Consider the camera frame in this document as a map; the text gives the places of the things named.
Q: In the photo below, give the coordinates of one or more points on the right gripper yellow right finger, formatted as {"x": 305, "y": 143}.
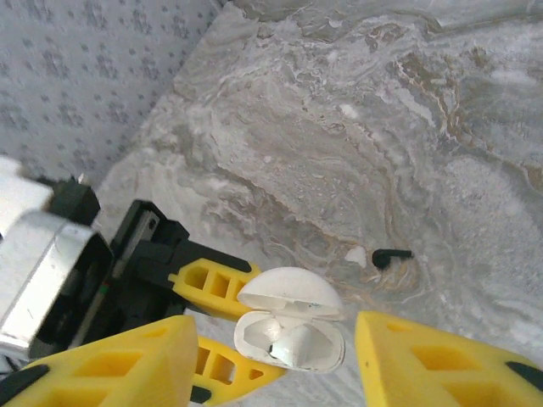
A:
{"x": 424, "y": 369}

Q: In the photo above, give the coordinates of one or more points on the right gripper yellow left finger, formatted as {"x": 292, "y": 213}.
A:
{"x": 127, "y": 373}

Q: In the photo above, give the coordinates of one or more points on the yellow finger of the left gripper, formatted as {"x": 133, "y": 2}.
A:
{"x": 220, "y": 369}
{"x": 199, "y": 280}

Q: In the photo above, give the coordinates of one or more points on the white round charging case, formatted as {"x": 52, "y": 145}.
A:
{"x": 292, "y": 288}

